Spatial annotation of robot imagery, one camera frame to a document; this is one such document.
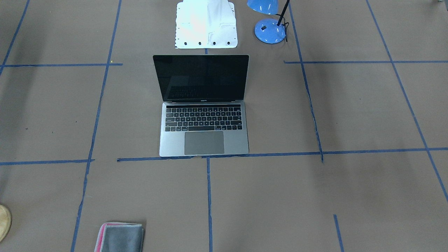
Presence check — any silver grey laptop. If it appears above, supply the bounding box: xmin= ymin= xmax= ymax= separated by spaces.
xmin=153 ymin=54 xmax=250 ymax=157

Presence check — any blue desk lamp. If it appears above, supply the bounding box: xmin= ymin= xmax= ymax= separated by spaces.
xmin=246 ymin=0 xmax=290 ymax=44

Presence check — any grey pink folded cloth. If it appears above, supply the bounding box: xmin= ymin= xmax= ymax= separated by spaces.
xmin=94 ymin=222 xmax=144 ymax=252

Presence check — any wooden mug tree stand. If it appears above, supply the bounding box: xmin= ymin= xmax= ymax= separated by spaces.
xmin=0 ymin=204 xmax=12 ymax=242

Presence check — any white camera pillar base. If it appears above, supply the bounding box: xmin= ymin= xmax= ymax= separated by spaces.
xmin=175 ymin=0 xmax=238 ymax=49

